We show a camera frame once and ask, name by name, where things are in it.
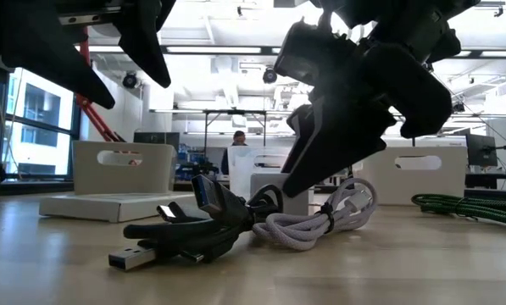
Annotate clear plastic bin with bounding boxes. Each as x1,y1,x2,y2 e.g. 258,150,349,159
228,146,317,202

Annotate green braided cable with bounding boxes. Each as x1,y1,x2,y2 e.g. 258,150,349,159
411,193,506,229

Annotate black computer monitor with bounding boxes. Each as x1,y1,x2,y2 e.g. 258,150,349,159
465,133,499,168
132,131,181,147

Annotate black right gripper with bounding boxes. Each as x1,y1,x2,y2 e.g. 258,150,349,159
273,0,482,198

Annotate white card reader box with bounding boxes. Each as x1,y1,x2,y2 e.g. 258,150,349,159
39,192,207,224

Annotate black metal frame stand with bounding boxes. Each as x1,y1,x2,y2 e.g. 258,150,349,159
203,108,269,147

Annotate red desk lamp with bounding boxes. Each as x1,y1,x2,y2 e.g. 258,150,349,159
75,25,143,166

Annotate small white adapter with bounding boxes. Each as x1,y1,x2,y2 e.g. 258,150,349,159
250,172,315,217

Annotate white plastic bin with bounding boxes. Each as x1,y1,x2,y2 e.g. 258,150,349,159
349,146,469,208

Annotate person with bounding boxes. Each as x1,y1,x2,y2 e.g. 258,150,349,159
220,130,249,175

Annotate grey plastic bin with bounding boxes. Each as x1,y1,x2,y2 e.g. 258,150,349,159
72,141,178,196

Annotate black aluminium table frame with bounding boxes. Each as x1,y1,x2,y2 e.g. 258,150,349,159
0,180,506,201

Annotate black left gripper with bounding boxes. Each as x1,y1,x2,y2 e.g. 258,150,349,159
0,0,176,110

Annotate black USB cable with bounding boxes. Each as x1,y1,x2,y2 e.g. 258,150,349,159
108,174,286,272

